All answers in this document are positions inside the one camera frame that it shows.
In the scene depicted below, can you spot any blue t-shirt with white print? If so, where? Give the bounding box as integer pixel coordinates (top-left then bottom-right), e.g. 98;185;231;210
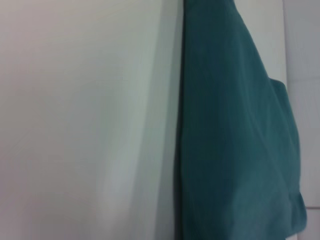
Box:
173;0;308;240

